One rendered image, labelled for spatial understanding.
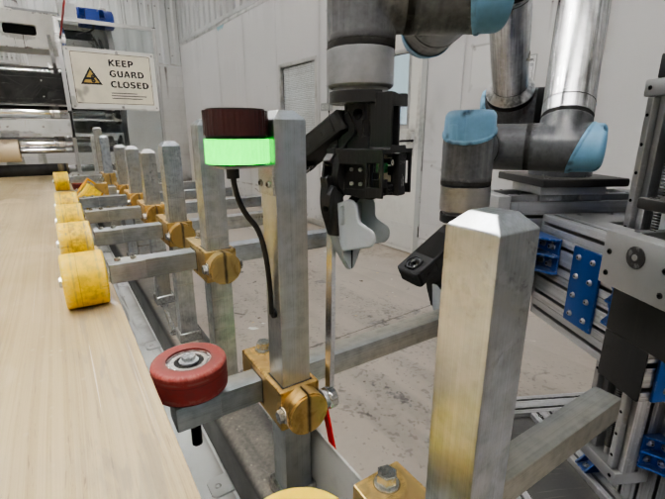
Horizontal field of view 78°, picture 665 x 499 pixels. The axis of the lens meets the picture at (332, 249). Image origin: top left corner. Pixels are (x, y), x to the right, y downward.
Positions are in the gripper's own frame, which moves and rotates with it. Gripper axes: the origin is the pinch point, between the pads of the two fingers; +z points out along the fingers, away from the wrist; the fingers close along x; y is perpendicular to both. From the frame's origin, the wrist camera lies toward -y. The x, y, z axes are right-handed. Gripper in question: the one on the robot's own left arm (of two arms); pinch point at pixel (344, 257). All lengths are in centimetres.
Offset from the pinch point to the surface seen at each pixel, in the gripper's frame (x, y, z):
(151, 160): 16, -69, -10
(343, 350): -0.7, 0.3, 13.0
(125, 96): 98, -228, -40
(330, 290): -4.1, 0.6, 3.1
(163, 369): -21.8, -8.1, 8.4
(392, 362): 130, -59, 97
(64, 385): -28.8, -14.6, 9.0
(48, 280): -17, -50, 8
